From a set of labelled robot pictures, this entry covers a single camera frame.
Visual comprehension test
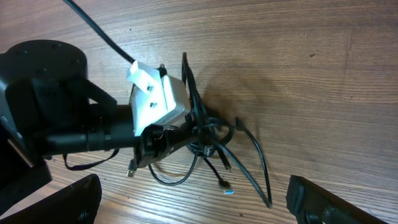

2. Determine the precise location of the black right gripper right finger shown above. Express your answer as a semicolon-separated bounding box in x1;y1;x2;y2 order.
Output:
285;175;387;224

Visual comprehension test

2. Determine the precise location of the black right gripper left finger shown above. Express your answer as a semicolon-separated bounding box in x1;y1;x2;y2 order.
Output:
1;174;102;224

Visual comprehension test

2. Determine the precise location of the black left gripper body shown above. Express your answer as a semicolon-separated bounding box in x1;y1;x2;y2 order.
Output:
133;125;199;168

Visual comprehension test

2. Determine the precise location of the black cable bundle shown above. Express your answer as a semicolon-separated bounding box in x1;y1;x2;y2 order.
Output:
126;52;274;209

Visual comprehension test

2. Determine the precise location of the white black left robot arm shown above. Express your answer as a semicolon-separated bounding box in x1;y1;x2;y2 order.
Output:
1;40;199;212

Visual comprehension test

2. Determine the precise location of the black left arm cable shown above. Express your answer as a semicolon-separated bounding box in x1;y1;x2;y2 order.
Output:
62;0;136;65

